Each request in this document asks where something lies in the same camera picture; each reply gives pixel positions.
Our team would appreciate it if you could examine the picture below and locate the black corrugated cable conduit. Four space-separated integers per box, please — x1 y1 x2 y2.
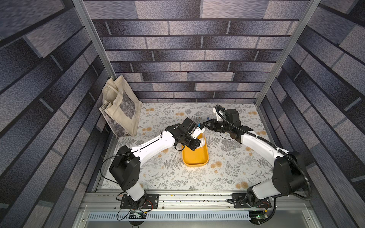
214 104 313 200

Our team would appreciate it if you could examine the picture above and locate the white wipe cloth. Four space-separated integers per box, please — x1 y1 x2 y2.
197 133 205 148

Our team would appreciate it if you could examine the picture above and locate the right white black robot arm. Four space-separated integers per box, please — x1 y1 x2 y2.
203 119 312 205

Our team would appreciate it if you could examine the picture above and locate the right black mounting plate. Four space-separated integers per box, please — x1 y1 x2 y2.
229 193 272 209

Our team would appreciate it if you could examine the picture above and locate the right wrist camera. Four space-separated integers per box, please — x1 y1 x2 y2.
219 109 241 127

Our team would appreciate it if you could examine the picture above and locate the white slotted cable duct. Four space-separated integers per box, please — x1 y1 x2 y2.
85 211 250 221

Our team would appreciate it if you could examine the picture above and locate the right green circuit board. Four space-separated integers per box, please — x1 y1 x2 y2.
249 211 268 225

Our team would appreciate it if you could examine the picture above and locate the green circuit board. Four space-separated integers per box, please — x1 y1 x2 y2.
249 211 268 225
128 211 146 219

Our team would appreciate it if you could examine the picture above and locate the right aluminium frame post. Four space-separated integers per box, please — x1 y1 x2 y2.
255 0 321 108

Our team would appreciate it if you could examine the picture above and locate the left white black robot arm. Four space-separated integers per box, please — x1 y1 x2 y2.
109 123 204 203

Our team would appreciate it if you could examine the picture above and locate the black mounting plate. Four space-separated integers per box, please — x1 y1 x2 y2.
229 193 272 209
120 194 160 210

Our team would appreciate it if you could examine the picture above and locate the beige canvas tote bag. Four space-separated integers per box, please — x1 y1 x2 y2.
99 76 142 138

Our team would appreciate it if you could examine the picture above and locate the yellow plastic tray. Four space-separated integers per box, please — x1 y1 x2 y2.
182 138 209 167

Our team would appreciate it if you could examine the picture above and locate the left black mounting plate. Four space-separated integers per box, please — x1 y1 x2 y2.
120 194 160 210

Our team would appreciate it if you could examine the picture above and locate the aluminium frame post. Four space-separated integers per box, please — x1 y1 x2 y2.
72 0 117 80
255 0 321 108

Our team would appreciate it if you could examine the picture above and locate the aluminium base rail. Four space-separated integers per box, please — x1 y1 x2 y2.
79 189 313 211

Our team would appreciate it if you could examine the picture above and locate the left green circuit board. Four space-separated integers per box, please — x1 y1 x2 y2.
128 211 146 219

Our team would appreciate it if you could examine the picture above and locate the left aluminium frame post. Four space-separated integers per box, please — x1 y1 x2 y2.
72 0 117 80

